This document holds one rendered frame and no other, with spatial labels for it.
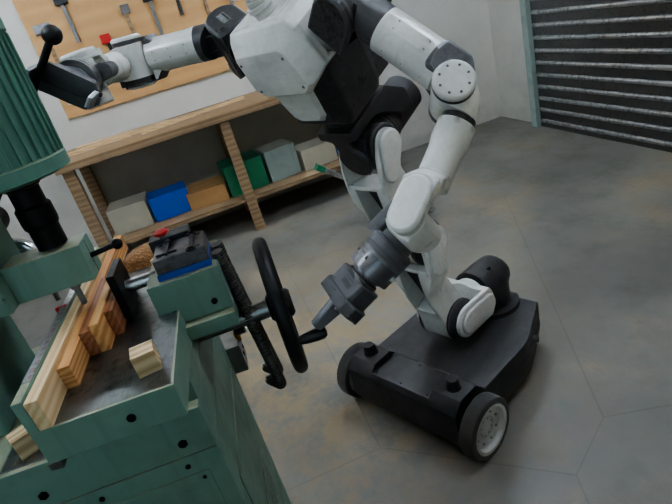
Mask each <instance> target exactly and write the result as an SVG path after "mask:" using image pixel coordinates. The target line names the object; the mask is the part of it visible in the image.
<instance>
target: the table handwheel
mask: <svg viewBox="0 0 672 504"><path fill-rule="evenodd" d="M252 247H253V251H254V255H255V259H256V262H257V266H258V269H259V272H260V275H261V279H262V282H263V285H264V288H265V291H266V296H265V301H262V302H259V303H257V304H254V305H251V306H250V307H251V311H252V314H251V316H253V317H252V318H251V319H253V321H255V322H259V321H261V320H264V319H267V318H270V317H271V318H272V320H274V321H276V323H277V326H278V329H279V332H280V334H281V337H282V340H283V342H284V345H285V348H286V350H287V353H288V356H289V358H290V361H291V363H292V365H293V367H294V369H295V370H296V372H298V373H304V372H306V371H307V369H308V362H307V359H306V356H305V352H304V349H303V346H302V345H300V342H299V339H298V336H299V334H298V331H297V328H296V325H295V322H294V319H293V315H294V314H295V312H296V311H295V308H294V305H293V302H292V299H291V296H290V293H289V290H288V289H286V288H283V287H282V284H281V282H280V279H279V276H278V273H277V270H276V267H275V265H274V262H273V259H272V256H271V253H270V251H269V248H268V245H267V243H266V241H265V239H264V238H262V237H257V238H255V239H254V240H253V242H252ZM238 312H239V310H238ZM239 320H240V324H238V325H235V326H232V327H229V328H227V329H224V330H221V331H218V332H215V333H212V334H210V335H207V336H204V337H201V338H198V340H199V341H200V342H202V341H205V340H208V339H210V338H213V337H216V336H219V335H222V334H225V333H227V332H230V331H233V330H236V329H239V328H242V327H244V326H247V324H248V323H249V322H247V321H248V320H245V318H244V317H242V315H241V314H240V312H239Z"/></svg>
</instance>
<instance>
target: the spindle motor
mask: <svg viewBox="0 0 672 504"><path fill-rule="evenodd" d="M70 161H71V160H70V158H69V156H68V154H67V152H66V150H65V148H64V147H63V144H62V142H61V140H60V138H59V136H58V134H57V132H56V129H55V127H54V125H53V123H52V121H51V119H50V117H49V115H48V113H47V111H46V109H45V107H44V105H43V103H42V101H41V99H40V97H39V95H38V93H37V91H36V89H35V87H34V85H33V83H32V81H31V79H30V77H29V75H28V73H27V70H26V68H25V66H24V64H23V62H22V60H21V58H20V56H19V54H18V52H17V50H16V48H15V46H14V44H13V42H12V40H11V38H10V36H9V34H8V33H7V32H6V27H5V25H4V23H3V21H2V19H1V17H0V194H4V193H7V192H10V191H13V190H16V189H19V188H22V187H24V186H27V185H29V184H32V183H34V182H37V181H39V180H41V179H44V178H46V177H48V176H50V175H52V174H54V173H56V172H57V171H59V170H60V169H61V168H63V167H64V166H65V165H67V164H68V163H69V162H70Z"/></svg>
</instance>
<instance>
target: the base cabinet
mask: <svg viewBox="0 0 672 504"><path fill-rule="evenodd" d="M213 351H214V380H215V409H216V439H217V443H216V445H214V446H211V447H209V448H206V449H203V450H201V451H198V452H195V453H193V454H190V455H187V456H185V457H182V458H179V459H177V460H174V461H171V462H169V463H166V464H163V465H161V466H158V467H155V468H153V469H150V470H147V471H145V472H142V473H139V474H137V475H134V476H131V477H129V478H126V479H123V480H121V481H118V482H115V483H113V484H110V485H107V486H105V487H102V488H99V489H97V490H94V491H91V492H89V493H86V494H83V495H81V496H78V497H75V498H73V499H70V500H67V501H65V502H62V503H59V504H291V501H290V499H289V497H288V494H287V492H286V490H285V487H284V485H283V483H282V480H281V478H280V476H279V474H278V471H277V469H276V467H275V464H274V462H273V460H272V457H271V455H270V453H269V450H268V448H267V446H266V443H265V441H264V439H263V436H262V434H261V432H260V429H259V427H258V425H257V422H256V420H255V418H254V415H253V413H252V411H251V408H250V406H249V404H248V401H247V399H246V397H245V395H244V392H243V390H242V388H241V385H240V383H239V381H238V378H237V376H236V374H235V371H234V369H233V367H232V364H231V362H230V360H229V357H228V355H227V353H226V350H225V348H224V346H223V343H222V341H221V339H220V336H216V337H213Z"/></svg>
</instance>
